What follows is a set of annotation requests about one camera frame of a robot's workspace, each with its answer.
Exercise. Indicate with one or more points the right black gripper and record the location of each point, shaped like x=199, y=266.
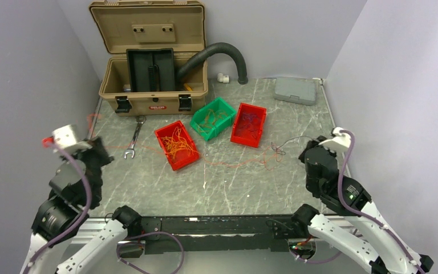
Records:
x=315, y=141

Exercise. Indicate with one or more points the silver combination wrench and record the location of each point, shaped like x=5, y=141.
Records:
x=129, y=153

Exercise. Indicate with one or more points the black toolbox tray insert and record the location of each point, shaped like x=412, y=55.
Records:
x=151, y=70

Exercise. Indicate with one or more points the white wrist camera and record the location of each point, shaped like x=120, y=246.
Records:
x=342, y=140
x=67, y=138

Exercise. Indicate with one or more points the grey plastic organizer case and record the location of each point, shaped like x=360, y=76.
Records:
x=296, y=90

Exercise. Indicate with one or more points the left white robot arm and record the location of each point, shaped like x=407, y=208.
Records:
x=57, y=222

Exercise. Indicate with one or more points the large red plastic bin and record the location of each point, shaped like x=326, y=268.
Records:
x=248, y=125

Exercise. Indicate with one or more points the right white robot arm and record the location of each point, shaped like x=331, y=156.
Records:
x=379, y=249

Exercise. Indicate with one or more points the small red plastic bin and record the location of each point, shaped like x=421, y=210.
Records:
x=177, y=145

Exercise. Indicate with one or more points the green plastic bin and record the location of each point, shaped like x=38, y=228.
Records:
x=213, y=119

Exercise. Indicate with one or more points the white pipe fitting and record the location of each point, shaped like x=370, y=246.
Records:
x=222, y=78

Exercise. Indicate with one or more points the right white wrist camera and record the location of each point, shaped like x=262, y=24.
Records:
x=342, y=140

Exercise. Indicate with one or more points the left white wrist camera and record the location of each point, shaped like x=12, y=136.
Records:
x=67, y=138

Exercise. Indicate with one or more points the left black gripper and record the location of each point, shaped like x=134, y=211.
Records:
x=97, y=145

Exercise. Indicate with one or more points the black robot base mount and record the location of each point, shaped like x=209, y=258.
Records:
x=160, y=234

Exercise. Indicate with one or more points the yellow tool in toolbox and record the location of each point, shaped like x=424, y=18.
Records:
x=187, y=87

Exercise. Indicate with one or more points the tan plastic toolbox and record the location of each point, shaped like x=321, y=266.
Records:
x=148, y=42

